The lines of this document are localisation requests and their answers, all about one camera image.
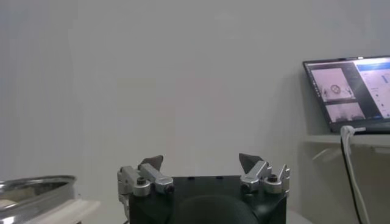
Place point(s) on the stainless steel steamer pot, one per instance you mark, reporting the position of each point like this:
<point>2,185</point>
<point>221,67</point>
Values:
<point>70,213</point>

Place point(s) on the white side table with laptop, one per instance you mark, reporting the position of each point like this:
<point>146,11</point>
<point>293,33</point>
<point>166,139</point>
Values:
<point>323,139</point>

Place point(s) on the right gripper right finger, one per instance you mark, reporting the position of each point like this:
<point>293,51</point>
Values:
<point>257,175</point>

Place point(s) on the perforated steel steamer basket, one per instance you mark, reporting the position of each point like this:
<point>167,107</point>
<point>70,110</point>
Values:
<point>18,210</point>

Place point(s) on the dark grey open laptop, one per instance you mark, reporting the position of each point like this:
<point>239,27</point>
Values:
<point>350,91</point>

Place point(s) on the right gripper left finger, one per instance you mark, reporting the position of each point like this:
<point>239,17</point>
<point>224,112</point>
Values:
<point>155,178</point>

